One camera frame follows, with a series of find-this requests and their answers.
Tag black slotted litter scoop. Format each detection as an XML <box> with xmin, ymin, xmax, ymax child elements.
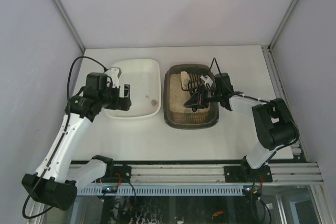
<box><xmin>180</xmin><ymin>67</ymin><xmax>202</xmax><ymax>93</ymax></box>

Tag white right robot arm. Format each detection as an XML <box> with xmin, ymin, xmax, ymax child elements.
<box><xmin>181</xmin><ymin>71</ymin><xmax>299</xmax><ymax>170</ymax></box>

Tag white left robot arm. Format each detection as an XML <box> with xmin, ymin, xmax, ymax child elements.
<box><xmin>22</xmin><ymin>67</ymin><xmax>132</xmax><ymax>211</ymax></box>

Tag dark translucent litter box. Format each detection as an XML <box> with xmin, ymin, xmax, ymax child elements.
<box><xmin>163</xmin><ymin>62</ymin><xmax>220</xmax><ymax>130</ymax></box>

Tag white plastic bin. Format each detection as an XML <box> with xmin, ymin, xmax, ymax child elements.
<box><xmin>105</xmin><ymin>59</ymin><xmax>161</xmax><ymax>119</ymax></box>

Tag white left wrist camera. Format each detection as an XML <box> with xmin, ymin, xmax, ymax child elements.
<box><xmin>104</xmin><ymin>67</ymin><xmax>122</xmax><ymax>88</ymax></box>

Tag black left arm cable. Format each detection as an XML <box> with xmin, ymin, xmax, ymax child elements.
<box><xmin>22</xmin><ymin>56</ymin><xmax>110</xmax><ymax>219</ymax></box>

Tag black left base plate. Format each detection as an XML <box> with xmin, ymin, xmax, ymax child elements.
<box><xmin>104</xmin><ymin>164</ymin><xmax>132</xmax><ymax>183</ymax></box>

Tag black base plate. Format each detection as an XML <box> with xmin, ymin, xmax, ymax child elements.
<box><xmin>224</xmin><ymin>165</ymin><xmax>273</xmax><ymax>183</ymax></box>
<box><xmin>104</xmin><ymin>164</ymin><xmax>132</xmax><ymax>183</ymax></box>

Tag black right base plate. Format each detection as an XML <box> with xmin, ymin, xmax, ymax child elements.
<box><xmin>224</xmin><ymin>165</ymin><xmax>273</xmax><ymax>183</ymax></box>

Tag blue-grey slotted cable duct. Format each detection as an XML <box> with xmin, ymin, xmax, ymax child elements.
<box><xmin>77</xmin><ymin>185</ymin><xmax>251</xmax><ymax>196</ymax></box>

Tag aluminium mounting rail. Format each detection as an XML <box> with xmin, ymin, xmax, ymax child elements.
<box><xmin>68</xmin><ymin>163</ymin><xmax>323</xmax><ymax>183</ymax></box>

